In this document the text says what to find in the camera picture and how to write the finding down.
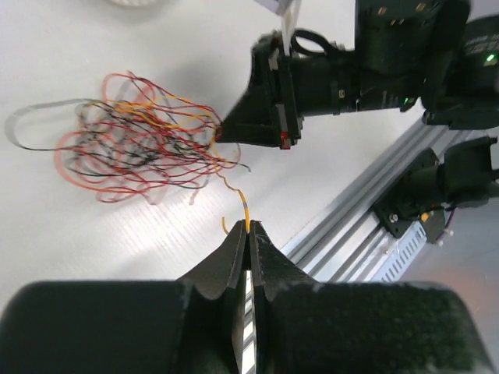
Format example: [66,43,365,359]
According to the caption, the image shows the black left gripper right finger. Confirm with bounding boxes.
[249,221,487,373]

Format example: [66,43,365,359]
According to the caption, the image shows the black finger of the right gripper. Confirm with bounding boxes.
[216,84,283,147]

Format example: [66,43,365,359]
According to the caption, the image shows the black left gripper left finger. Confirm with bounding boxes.
[1,222,247,373]

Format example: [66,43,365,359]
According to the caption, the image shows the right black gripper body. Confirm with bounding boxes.
[249,33,361,150]

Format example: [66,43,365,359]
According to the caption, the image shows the yellow cable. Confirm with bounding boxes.
[212,132,253,237]

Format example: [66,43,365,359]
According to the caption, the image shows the red black cable bundle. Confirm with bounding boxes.
[4,69,253,206]

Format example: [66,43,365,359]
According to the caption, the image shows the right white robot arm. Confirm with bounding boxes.
[217,1,498,373]

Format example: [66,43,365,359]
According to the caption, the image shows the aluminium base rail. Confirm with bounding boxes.
[282,122,488,281]

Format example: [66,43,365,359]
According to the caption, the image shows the white slotted cable duct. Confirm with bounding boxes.
[371,222,426,282]

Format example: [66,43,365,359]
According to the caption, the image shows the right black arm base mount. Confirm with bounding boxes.
[373,136,498,244]

